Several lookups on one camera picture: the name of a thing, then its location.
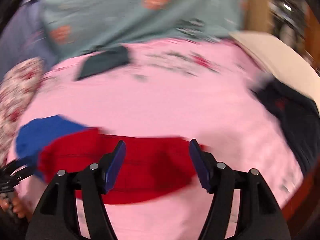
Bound left hand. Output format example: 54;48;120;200
1;196;26;218

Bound pink floral bed sheet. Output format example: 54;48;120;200
18;39;303;239

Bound dark grey folded garment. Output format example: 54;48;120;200
76;46;130;81

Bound blue striped pillow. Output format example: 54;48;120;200
1;0;59;80

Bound blue and red pants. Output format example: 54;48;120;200
16;115;196;205

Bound dark navy garment pile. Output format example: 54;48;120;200
251;77;319;176

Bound red floral pillow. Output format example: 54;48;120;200
1;57;44;165

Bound teal heart print blanket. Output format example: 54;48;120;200
28;0;244;59

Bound wooden cabinet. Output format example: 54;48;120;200
242;0;319;69

